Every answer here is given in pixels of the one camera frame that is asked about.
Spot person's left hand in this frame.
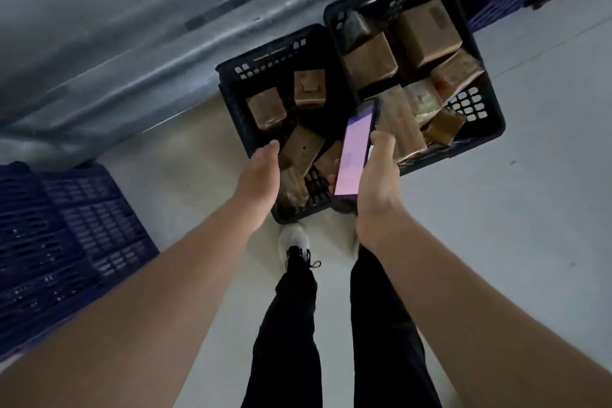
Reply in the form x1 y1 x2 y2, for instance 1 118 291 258
233 140 283 221

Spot person's right hand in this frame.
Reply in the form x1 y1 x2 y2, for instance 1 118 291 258
327 129 408 245

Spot black smartphone with lit screen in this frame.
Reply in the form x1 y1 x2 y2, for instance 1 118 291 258
333 97 382 198

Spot person's left forearm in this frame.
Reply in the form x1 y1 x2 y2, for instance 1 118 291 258
0 200 278 408

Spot person's right forearm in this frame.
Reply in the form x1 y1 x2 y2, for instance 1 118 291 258
356 206 612 408

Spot small brown cardboard box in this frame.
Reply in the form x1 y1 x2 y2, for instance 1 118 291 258
293 69 328 110
313 140 344 179
245 86 288 131
278 125 327 179
276 169 312 210

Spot black plastic crate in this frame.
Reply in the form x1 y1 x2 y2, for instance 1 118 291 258
324 0 506 180
215 24 365 225

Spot person's white sneaker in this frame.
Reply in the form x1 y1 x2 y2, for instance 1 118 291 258
278 222 322 273

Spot pile of brown cardboard boxes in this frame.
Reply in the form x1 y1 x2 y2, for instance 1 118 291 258
339 0 486 167

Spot grey metal shelf rack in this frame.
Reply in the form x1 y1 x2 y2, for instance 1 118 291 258
0 0 376 158

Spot person's black trousers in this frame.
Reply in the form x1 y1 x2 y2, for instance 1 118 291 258
241 245 443 408

